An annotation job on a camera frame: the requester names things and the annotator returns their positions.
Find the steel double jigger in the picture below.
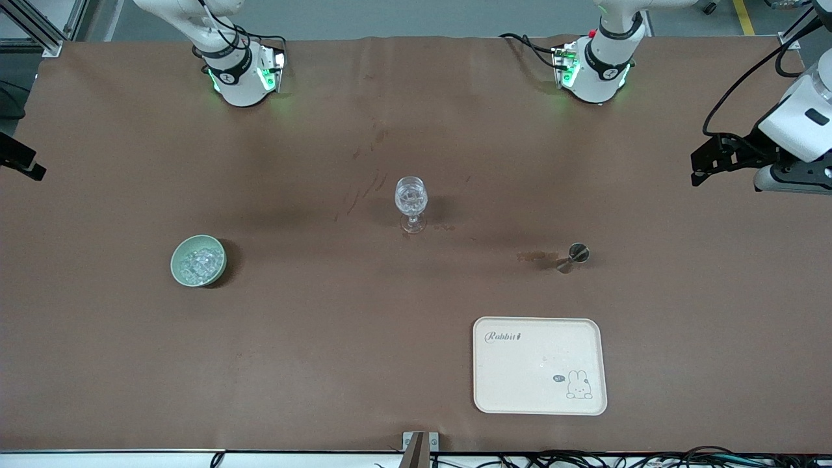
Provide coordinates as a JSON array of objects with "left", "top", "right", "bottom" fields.
[{"left": 556, "top": 242, "right": 590, "bottom": 274}]

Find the clear ice cubes pile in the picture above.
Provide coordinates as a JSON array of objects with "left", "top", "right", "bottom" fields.
[{"left": 179, "top": 246, "right": 222, "bottom": 281}]

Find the clear stemmed wine glass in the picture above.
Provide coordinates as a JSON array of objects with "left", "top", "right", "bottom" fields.
[{"left": 395, "top": 176, "right": 430, "bottom": 234}]

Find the pale green ceramic bowl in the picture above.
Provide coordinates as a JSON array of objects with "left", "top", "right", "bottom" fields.
[{"left": 170, "top": 235, "right": 228, "bottom": 287}]

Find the cream rabbit print tray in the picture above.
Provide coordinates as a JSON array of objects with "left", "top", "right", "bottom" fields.
[{"left": 473, "top": 317, "right": 608, "bottom": 416}]

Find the brown table mat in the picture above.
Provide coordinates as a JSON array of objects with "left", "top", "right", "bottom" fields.
[{"left": 0, "top": 36, "right": 832, "bottom": 454}]

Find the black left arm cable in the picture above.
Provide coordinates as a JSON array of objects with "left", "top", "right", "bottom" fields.
[{"left": 703, "top": 16, "right": 821, "bottom": 138}]

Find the aluminium frame profile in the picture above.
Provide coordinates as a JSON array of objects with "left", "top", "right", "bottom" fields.
[
  {"left": 777, "top": 0, "right": 832, "bottom": 51},
  {"left": 0, "top": 0, "right": 88, "bottom": 58}
]

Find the black base power cable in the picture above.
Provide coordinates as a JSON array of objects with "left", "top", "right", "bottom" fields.
[
  {"left": 244, "top": 31, "right": 288, "bottom": 56},
  {"left": 499, "top": 32, "right": 561, "bottom": 70}
]

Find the black cable bundle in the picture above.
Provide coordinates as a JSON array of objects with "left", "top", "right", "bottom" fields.
[{"left": 429, "top": 446, "right": 832, "bottom": 468}]

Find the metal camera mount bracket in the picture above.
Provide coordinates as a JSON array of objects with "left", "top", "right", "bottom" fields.
[{"left": 402, "top": 432, "right": 439, "bottom": 468}]

